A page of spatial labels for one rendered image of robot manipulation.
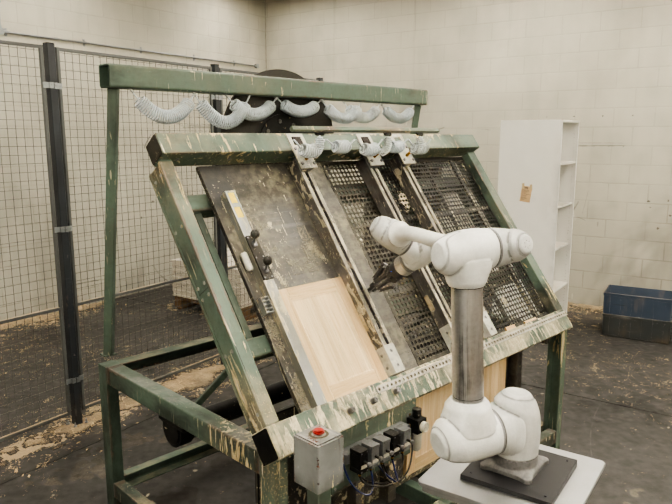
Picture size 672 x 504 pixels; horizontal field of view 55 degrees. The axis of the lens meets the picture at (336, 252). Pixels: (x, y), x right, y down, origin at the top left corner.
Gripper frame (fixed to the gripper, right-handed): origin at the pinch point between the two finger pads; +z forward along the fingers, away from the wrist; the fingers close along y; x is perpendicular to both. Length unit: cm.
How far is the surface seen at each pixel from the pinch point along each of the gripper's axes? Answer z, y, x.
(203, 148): -2, 74, 56
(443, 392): 37, -52, -54
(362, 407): 3, -45, 31
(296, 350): 4, -16, 49
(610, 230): 105, 29, -500
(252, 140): -2, 78, 29
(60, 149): 145, 176, 44
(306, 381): 4, -28, 50
